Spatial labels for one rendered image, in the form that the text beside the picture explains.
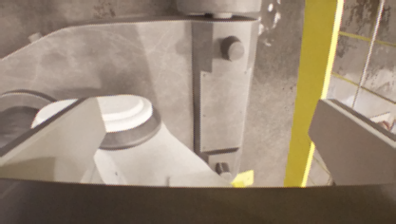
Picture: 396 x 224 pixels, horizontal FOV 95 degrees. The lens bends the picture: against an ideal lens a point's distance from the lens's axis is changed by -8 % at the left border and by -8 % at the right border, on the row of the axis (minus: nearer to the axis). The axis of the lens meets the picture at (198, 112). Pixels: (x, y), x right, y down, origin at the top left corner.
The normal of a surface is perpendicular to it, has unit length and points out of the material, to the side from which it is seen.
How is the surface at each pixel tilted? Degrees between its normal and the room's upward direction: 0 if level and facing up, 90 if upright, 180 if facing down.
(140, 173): 90
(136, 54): 0
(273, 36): 0
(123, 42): 0
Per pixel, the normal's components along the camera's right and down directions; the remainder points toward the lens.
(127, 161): 0.00, -0.86
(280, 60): 0.18, 0.50
